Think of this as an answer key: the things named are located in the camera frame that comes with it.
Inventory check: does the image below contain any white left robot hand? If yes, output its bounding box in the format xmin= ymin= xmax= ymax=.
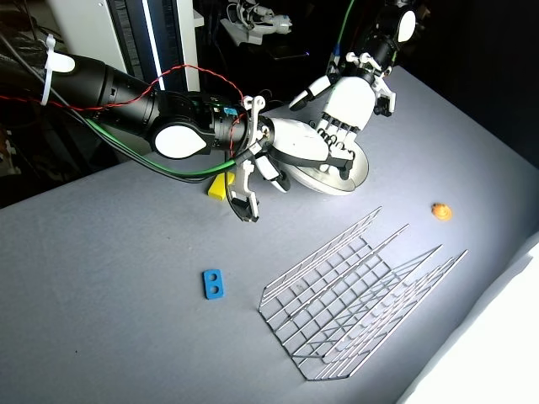
xmin=288 ymin=73 xmax=376 ymax=152

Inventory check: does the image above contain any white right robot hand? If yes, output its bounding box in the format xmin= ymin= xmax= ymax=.
xmin=254 ymin=117 xmax=359 ymax=194

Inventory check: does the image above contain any yellow rectangular block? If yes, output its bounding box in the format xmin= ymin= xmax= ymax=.
xmin=207 ymin=172 xmax=237 ymax=202

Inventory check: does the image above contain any white device with blue part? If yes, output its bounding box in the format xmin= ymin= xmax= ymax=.
xmin=221 ymin=0 xmax=294 ymax=45

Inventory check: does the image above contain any orange swirl cookie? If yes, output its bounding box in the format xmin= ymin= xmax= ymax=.
xmin=431 ymin=202 xmax=454 ymax=222

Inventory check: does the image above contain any blue block with two holes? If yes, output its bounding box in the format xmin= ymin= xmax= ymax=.
xmin=201 ymin=268 xmax=227 ymax=300

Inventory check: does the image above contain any white robot column blue strip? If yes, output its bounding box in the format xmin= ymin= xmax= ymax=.
xmin=45 ymin=0 xmax=201 ymax=92

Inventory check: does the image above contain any white zip tie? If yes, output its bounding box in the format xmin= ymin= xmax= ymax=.
xmin=40 ymin=34 xmax=77 ymax=106

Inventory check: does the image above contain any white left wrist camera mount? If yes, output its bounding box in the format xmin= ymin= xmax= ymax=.
xmin=344 ymin=52 xmax=397 ymax=117

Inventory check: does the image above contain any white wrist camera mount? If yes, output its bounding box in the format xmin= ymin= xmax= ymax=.
xmin=344 ymin=52 xmax=397 ymax=117
xmin=227 ymin=95 xmax=267 ymax=223

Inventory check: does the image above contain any grey cable connector blue tip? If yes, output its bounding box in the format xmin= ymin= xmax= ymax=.
xmin=330 ymin=41 xmax=343 ymax=75

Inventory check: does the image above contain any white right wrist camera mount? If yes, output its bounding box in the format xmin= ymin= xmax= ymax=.
xmin=227 ymin=95 xmax=267 ymax=223

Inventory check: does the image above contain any green left arm cable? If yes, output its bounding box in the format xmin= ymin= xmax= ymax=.
xmin=336 ymin=0 xmax=357 ymax=47

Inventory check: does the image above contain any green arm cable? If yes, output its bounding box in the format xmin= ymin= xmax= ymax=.
xmin=336 ymin=0 xmax=357 ymax=47
xmin=83 ymin=117 xmax=258 ymax=180

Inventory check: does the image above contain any green right arm cable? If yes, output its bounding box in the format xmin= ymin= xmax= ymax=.
xmin=83 ymin=117 xmax=258 ymax=180

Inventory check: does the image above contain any thin red wire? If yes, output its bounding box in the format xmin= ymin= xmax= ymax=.
xmin=0 ymin=64 xmax=246 ymax=115

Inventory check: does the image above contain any silver wire rack shelf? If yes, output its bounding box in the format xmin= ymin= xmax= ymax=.
xmin=256 ymin=205 xmax=469 ymax=382

